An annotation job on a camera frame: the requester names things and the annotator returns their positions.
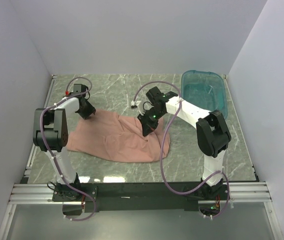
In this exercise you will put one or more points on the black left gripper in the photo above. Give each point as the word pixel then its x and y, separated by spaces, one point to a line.
pixel 91 110

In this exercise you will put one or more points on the pink t shirt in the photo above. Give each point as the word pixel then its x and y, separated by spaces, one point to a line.
pixel 113 137

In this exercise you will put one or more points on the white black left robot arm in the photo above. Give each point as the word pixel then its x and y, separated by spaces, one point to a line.
pixel 50 134

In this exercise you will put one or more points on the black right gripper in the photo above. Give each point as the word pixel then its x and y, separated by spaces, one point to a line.
pixel 147 126

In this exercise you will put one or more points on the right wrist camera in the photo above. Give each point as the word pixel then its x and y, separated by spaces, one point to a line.
pixel 136 104

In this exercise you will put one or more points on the teal transparent plastic bin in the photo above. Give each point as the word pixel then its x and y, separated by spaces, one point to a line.
pixel 204 89

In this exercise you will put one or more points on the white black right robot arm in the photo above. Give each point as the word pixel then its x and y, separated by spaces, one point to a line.
pixel 213 136

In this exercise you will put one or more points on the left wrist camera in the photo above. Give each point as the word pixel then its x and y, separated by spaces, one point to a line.
pixel 69 93

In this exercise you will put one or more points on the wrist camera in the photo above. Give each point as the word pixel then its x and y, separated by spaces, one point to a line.
pixel 136 104
pixel 69 93

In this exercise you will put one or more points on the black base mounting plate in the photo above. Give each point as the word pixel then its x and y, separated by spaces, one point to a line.
pixel 124 196

